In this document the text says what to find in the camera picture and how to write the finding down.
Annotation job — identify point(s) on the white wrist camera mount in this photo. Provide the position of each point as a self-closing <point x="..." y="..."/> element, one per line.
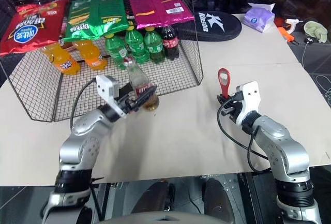
<point x="107" y="87"/>
<point x="249" y="97"/>

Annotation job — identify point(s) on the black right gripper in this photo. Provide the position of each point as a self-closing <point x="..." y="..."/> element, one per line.
<point x="235" y="110"/>

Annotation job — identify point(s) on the pale green cloth glove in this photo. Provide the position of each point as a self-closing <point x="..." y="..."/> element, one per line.
<point x="315" y="30"/>

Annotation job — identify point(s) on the orange plastic tool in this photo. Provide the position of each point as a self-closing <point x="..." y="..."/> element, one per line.
<point x="285" y="33"/>

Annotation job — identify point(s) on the dark cola plastic bottle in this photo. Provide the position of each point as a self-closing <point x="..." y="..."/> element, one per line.
<point x="170" y="43"/>

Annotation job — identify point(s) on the green chip bag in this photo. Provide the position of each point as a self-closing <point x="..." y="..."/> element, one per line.
<point x="95" y="14"/>

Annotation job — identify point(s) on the magenta chip bag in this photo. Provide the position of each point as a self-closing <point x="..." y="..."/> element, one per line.
<point x="157" y="4"/>

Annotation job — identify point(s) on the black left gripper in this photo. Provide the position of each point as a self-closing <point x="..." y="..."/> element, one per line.
<point x="126" y="103"/>

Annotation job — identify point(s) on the clear glass bottle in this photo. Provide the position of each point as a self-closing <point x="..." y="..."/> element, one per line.
<point x="139" y="79"/>

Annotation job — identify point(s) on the black racket case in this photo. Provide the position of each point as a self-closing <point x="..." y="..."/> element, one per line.
<point x="214" y="26"/>

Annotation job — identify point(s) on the red bottle opener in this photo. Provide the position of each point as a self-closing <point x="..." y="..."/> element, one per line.
<point x="224" y="81"/>

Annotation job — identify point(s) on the red chip bag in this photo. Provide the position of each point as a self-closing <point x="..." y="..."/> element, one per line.
<point x="31" y="27"/>

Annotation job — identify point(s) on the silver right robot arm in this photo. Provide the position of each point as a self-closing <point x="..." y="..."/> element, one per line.
<point x="284" y="151"/>

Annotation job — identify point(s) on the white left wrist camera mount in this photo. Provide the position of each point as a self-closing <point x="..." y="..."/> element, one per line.
<point x="107" y="87"/>

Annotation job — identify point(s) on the green soda plastic bottle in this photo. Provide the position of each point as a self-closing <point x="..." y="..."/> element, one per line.
<point x="117" y="50"/>
<point x="154" y="45"/>
<point x="137" y="44"/>

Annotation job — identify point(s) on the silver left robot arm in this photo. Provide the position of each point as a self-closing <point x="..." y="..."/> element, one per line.
<point x="82" y="141"/>

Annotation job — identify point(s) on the orange soda plastic bottle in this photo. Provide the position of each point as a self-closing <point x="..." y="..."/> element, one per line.
<point x="63" y="61"/>
<point x="93" y="53"/>

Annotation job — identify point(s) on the purple tissue pack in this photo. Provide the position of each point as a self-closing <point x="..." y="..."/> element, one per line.
<point x="258" y="17"/>

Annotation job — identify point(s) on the white glue gun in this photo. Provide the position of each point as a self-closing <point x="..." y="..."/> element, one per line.
<point x="293" y="23"/>

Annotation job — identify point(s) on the dark rounded shape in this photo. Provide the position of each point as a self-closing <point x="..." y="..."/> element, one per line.
<point x="218" y="200"/>
<point x="155" y="195"/>

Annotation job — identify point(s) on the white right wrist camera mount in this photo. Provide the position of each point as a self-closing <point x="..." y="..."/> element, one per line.
<point x="249" y="97"/>

